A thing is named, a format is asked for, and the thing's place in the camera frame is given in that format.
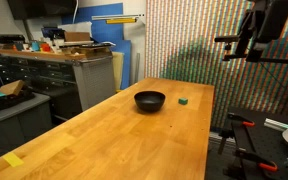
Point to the green block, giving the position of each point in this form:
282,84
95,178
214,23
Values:
183,101

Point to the black bowl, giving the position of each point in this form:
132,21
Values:
149,101

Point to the wooden block on bin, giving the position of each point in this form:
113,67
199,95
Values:
12,88

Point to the blue foam board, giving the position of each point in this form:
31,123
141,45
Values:
103,32

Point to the grey drawer cabinet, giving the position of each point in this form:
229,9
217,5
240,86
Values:
74,83

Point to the cardboard box on cabinet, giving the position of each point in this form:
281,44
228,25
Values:
77,36

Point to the black orange clamp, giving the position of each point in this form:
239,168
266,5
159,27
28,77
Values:
243,153

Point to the grey storage bin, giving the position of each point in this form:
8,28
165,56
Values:
24,121

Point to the yellow sticky note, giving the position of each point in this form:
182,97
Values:
12,159

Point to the black camera on stand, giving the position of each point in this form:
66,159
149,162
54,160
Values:
260,25

